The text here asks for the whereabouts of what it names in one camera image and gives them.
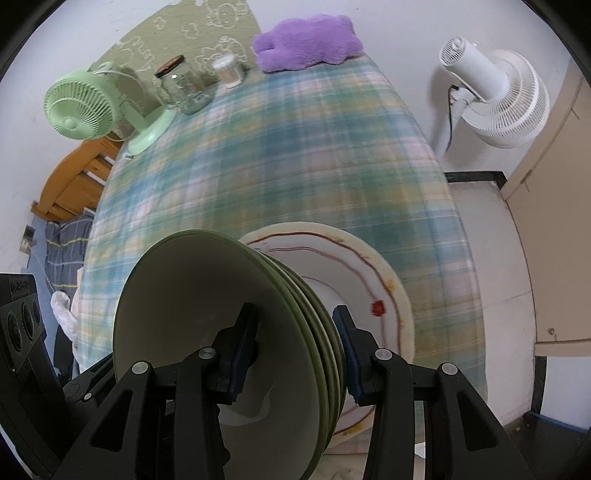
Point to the wall socket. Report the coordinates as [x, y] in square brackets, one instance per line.
[27, 237]

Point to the small bowl dark foot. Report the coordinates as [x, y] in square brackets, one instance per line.
[184, 286]

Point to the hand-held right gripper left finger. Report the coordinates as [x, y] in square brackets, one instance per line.
[242, 360]

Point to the floral ceramic bowl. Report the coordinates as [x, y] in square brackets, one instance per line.
[324, 314]
[310, 314]

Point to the white standing fan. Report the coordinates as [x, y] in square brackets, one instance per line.
[503, 97]

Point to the green printed board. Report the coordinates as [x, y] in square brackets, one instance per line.
[184, 37]

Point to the purple plush toy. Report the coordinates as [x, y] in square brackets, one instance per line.
[304, 44]

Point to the glass jar dark lid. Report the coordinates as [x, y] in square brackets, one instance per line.
[184, 90]

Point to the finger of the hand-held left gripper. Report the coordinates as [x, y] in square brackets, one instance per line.
[85, 383]

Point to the green desk fan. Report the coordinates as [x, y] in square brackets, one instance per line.
[78, 106]

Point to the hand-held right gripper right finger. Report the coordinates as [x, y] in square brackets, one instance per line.
[351, 364]

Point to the blue striped bedding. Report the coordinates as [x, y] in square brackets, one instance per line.
[60, 249]

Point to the clear cotton swab container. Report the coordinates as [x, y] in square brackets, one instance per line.
[228, 71]

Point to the white cloth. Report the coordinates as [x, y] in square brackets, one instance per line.
[62, 309]

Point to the beige cabinet door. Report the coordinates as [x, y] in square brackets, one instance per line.
[563, 230]

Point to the large yellow floral plate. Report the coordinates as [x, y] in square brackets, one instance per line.
[405, 323]

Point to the wooden chair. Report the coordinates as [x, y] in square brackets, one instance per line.
[69, 180]

